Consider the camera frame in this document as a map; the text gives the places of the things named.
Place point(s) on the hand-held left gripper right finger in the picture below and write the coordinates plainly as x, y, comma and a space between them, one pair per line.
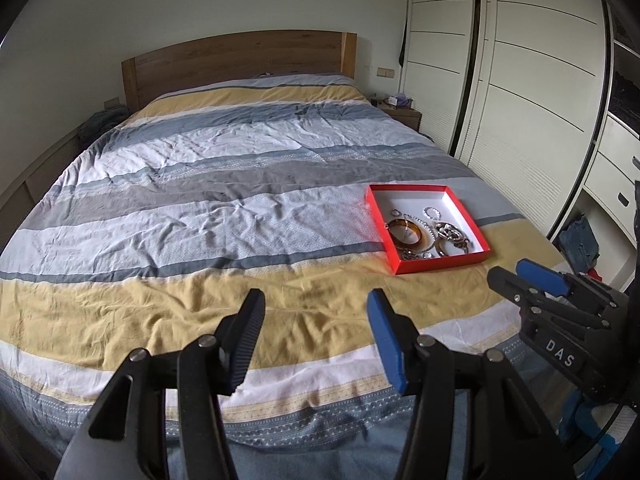
385, 340

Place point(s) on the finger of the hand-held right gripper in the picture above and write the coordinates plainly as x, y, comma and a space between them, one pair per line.
510, 282
542, 275

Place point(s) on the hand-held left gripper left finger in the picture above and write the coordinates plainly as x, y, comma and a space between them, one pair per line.
247, 332

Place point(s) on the dark brown bangle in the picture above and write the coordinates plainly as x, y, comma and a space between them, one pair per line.
441, 250

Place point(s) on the amber bangle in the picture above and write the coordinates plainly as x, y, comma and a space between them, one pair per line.
400, 241

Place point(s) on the red jewelry box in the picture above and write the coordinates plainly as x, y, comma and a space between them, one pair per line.
450, 200

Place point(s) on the person's right hand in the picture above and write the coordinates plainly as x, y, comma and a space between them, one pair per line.
592, 425

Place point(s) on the blue jeans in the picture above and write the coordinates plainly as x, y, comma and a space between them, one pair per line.
577, 242

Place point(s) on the white drawer unit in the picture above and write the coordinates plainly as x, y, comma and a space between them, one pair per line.
612, 170

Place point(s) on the striped bed blanket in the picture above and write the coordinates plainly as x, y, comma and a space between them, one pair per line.
200, 160

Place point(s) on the white sliding wardrobe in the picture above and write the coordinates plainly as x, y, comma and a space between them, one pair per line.
530, 85

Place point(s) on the wooden nightstand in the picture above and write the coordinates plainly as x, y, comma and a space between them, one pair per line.
407, 117

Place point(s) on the dark cloth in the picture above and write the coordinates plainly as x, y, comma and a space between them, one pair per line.
100, 122

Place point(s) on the wooden bedside ledge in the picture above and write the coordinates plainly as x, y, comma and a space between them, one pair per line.
35, 185

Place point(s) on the wooden headboard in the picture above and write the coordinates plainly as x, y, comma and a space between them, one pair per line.
240, 65

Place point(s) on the wall light switch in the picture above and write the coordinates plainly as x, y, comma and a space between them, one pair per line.
386, 72

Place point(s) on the wall socket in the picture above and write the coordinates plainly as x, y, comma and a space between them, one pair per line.
112, 104

